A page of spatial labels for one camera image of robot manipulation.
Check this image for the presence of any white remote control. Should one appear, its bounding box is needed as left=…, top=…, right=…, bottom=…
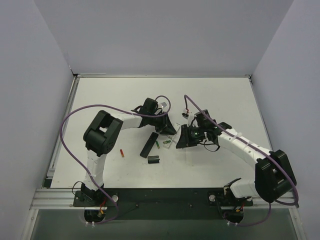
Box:
left=162, top=123, right=181, bottom=149

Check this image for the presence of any black battery cover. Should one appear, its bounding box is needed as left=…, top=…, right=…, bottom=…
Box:
left=147, top=155, right=160, bottom=164

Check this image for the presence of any black remote control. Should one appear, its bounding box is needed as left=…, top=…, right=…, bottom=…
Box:
left=140, top=132, right=159, bottom=158

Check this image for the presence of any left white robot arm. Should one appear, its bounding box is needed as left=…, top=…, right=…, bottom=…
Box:
left=81, top=98, right=177, bottom=206

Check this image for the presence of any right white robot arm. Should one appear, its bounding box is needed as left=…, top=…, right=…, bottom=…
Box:
left=176, top=110, right=297, bottom=203

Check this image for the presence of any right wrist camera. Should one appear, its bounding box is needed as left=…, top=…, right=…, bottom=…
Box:
left=181, top=108, right=194, bottom=125

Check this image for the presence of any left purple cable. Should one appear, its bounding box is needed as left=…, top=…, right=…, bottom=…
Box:
left=60, top=95, right=171, bottom=191

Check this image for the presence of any purple cable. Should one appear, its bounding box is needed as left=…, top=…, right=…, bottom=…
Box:
left=183, top=94, right=300, bottom=206
left=60, top=95, right=171, bottom=191

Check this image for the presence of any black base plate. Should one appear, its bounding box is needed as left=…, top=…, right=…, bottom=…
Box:
left=73, top=187, right=253, bottom=220

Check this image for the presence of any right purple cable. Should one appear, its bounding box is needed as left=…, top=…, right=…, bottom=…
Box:
left=183, top=94, right=300, bottom=206

